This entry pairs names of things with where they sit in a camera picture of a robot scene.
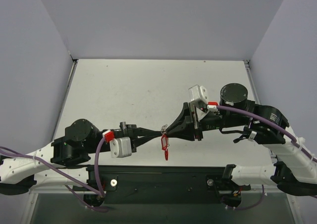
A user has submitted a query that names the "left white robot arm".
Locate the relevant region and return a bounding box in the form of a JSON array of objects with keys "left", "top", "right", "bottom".
[{"left": 0, "top": 119, "right": 164, "bottom": 197}]

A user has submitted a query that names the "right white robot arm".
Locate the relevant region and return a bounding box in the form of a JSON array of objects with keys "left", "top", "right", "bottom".
[{"left": 161, "top": 83, "right": 317, "bottom": 196}]

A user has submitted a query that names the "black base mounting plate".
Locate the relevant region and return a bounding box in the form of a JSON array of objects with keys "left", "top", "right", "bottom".
[{"left": 73, "top": 166, "right": 251, "bottom": 206}]

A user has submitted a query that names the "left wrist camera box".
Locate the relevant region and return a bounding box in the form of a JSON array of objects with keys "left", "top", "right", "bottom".
[{"left": 109, "top": 137, "right": 132, "bottom": 158}]

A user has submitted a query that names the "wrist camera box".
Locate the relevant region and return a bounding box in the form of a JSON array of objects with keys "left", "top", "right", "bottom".
[
  {"left": 188, "top": 85, "right": 209, "bottom": 111},
  {"left": 109, "top": 137, "right": 132, "bottom": 158}
]

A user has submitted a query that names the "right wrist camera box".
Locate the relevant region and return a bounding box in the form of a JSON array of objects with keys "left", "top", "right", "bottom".
[{"left": 188, "top": 85, "right": 209, "bottom": 111}]

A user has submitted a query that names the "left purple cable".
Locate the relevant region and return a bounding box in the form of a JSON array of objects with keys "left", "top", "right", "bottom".
[{"left": 0, "top": 132, "right": 112, "bottom": 214}]

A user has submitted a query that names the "purple cable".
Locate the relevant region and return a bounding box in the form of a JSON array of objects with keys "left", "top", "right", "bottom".
[
  {"left": 215, "top": 105, "right": 317, "bottom": 163},
  {"left": 0, "top": 132, "right": 112, "bottom": 214}
]

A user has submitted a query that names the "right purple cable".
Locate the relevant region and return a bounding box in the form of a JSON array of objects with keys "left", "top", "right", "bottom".
[{"left": 215, "top": 105, "right": 317, "bottom": 163}]

